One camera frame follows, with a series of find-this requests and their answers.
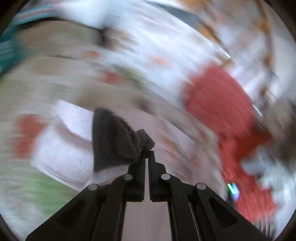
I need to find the dark grey sock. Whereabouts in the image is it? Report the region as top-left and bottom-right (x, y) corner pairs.
(92, 108), (155, 172)

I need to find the pale pink printed garment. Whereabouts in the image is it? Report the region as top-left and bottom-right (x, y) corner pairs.
(32, 100), (226, 240)

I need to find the red floral sheet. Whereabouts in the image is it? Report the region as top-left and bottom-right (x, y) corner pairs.
(219, 131), (277, 222)

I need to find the red floral pillow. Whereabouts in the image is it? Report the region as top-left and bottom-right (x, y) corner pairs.
(184, 65), (266, 139)

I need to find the heart patterned quilt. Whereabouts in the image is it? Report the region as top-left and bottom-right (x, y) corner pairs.
(0, 21), (232, 240)

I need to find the white floral pillow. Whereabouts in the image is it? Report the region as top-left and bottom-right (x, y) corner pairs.
(103, 1), (231, 106)

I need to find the green plastic package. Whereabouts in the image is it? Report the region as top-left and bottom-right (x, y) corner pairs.
(0, 24), (25, 75)

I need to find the wooden chair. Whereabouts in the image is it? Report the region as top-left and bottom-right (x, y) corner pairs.
(178, 1), (279, 113)

